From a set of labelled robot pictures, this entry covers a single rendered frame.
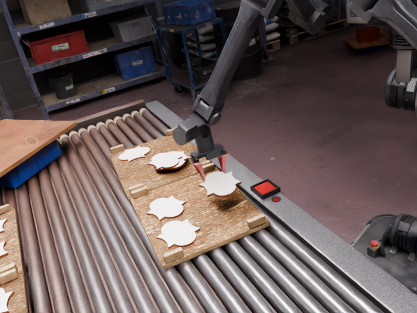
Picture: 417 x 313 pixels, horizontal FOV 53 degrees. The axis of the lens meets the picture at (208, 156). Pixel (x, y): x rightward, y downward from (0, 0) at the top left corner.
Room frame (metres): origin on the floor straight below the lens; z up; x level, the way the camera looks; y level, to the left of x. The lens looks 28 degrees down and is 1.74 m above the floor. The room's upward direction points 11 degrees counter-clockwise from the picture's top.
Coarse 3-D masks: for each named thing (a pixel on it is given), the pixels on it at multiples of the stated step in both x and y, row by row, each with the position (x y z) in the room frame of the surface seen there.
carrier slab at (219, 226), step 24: (216, 168) 1.40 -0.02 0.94; (168, 192) 1.29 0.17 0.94; (192, 192) 1.26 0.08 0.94; (240, 192) 1.21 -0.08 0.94; (144, 216) 1.17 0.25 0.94; (192, 216) 1.12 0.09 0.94; (216, 216) 1.10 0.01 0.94; (240, 216) 1.07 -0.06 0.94; (216, 240) 0.98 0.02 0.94; (168, 264) 0.92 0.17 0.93
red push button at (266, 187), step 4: (260, 184) 1.24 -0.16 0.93; (264, 184) 1.24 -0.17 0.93; (268, 184) 1.23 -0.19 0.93; (256, 188) 1.22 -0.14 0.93; (260, 188) 1.22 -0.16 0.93; (264, 188) 1.21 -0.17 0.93; (268, 188) 1.21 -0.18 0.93; (272, 188) 1.20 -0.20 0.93; (260, 192) 1.19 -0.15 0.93; (264, 192) 1.19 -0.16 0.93
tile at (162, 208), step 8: (160, 200) 1.24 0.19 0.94; (168, 200) 1.23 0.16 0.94; (176, 200) 1.22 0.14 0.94; (152, 208) 1.20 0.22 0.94; (160, 208) 1.19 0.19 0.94; (168, 208) 1.18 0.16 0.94; (176, 208) 1.17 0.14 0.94; (160, 216) 1.14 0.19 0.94; (168, 216) 1.13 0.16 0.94; (176, 216) 1.13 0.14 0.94
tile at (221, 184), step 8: (208, 176) 1.19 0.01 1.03; (216, 176) 1.18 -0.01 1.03; (224, 176) 1.17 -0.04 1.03; (232, 176) 1.16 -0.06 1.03; (200, 184) 1.15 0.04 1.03; (208, 184) 1.15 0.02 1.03; (216, 184) 1.14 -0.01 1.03; (224, 184) 1.13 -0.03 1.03; (232, 184) 1.12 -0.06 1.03; (208, 192) 1.11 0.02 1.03; (216, 192) 1.10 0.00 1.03; (224, 192) 1.09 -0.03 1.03; (232, 192) 1.08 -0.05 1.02
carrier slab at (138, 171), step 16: (144, 144) 1.74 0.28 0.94; (160, 144) 1.70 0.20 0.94; (176, 144) 1.67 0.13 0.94; (192, 144) 1.64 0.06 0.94; (112, 160) 1.63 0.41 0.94; (144, 160) 1.58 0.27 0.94; (128, 176) 1.46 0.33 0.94; (144, 176) 1.44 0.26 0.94; (160, 176) 1.42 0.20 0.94; (176, 176) 1.39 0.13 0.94; (128, 192) 1.35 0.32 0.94
